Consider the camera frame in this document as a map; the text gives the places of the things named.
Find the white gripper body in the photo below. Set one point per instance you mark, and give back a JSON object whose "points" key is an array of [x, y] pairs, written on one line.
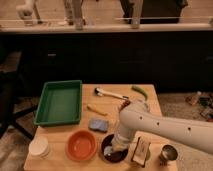
{"points": [[119, 144]]}

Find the white towel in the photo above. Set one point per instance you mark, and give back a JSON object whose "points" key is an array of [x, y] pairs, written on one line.
{"points": [[108, 151]]}

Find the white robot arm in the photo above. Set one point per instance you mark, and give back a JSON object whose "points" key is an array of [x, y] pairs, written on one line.
{"points": [[136, 116]]}

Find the purple bowl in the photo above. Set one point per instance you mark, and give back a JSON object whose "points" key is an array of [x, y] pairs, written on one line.
{"points": [[117, 156]]}

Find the orange bowl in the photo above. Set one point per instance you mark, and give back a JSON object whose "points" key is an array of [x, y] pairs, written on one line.
{"points": [[81, 146]]}

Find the brown white box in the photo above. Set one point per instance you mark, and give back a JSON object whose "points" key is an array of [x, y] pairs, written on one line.
{"points": [[141, 152]]}

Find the blue sponge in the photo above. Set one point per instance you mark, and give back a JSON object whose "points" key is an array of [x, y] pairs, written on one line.
{"points": [[98, 125]]}

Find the brown pine cone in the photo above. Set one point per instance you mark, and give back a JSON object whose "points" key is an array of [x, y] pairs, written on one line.
{"points": [[124, 104]]}

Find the silver metal cup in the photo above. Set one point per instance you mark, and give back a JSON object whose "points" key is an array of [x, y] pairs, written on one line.
{"points": [[168, 153]]}

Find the green pepper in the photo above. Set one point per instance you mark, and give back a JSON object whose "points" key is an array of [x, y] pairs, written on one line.
{"points": [[140, 90]]}

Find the green plastic tray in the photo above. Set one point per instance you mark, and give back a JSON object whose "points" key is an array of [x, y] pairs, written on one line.
{"points": [[60, 103]]}

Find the black office chair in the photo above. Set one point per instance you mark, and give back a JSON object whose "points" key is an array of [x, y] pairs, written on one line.
{"points": [[8, 98]]}

